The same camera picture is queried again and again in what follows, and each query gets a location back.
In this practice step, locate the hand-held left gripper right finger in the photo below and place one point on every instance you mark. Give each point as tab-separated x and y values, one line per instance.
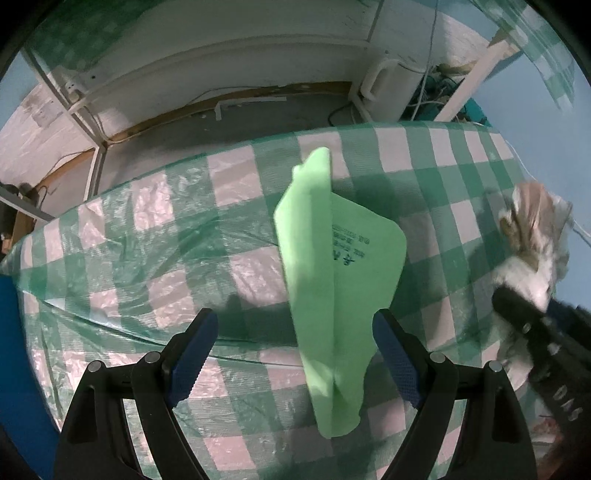
399	360

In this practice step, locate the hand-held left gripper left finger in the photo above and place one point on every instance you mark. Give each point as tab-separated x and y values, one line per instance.
191	360

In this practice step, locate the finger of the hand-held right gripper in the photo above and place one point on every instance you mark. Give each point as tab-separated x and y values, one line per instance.
517	309
568	316

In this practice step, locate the brown white plush toy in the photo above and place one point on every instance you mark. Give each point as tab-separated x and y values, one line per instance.
531	230

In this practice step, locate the blue cardboard box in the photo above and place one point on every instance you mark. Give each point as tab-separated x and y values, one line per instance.
23	360

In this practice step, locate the green checkered tablecloth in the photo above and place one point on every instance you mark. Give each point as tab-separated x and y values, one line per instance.
138	240

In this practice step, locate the hanging green checkered cloth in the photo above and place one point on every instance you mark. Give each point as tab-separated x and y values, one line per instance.
549	60

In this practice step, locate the white plastic jug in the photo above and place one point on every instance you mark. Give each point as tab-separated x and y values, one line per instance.
390	90

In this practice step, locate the white power strip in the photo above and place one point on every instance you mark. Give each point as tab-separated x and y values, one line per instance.
74	90

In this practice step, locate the white furniture panel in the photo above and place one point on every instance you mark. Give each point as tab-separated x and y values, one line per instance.
231	64

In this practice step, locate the white frame post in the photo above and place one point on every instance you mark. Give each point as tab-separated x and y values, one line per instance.
475	81

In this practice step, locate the white metal frame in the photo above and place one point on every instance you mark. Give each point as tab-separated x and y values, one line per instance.
69	115

